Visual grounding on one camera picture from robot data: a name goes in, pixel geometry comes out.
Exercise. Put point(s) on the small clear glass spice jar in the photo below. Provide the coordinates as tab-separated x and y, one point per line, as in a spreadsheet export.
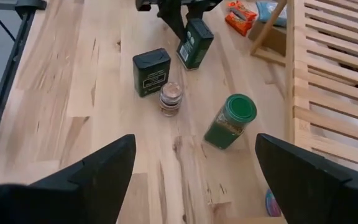
170	99

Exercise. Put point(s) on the light blue packet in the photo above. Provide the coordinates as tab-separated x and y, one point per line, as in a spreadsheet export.
269	12

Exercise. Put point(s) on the blue and pink tuna can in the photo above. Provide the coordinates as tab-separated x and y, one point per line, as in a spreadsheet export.
272	205

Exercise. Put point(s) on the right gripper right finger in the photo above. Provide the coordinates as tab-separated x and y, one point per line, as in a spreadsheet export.
319	199

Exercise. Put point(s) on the black aluminium table frame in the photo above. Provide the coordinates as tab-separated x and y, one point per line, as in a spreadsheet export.
14	59

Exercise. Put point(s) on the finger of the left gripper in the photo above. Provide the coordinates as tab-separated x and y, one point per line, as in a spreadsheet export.
197	11
172	20

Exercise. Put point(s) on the wooden slatted shelf rack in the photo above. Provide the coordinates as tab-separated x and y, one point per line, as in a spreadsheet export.
331	71

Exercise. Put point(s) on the dark green tin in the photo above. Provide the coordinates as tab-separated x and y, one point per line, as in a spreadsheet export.
151	71

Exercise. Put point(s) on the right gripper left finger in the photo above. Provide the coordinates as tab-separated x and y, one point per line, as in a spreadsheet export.
57	202

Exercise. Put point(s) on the green-lid glass spice jar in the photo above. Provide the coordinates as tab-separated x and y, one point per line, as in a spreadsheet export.
228	127

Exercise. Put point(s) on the black square block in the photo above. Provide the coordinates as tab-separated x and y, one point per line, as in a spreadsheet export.
194	46

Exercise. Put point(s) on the orange snack packet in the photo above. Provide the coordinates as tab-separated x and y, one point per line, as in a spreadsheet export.
244	10
238	26

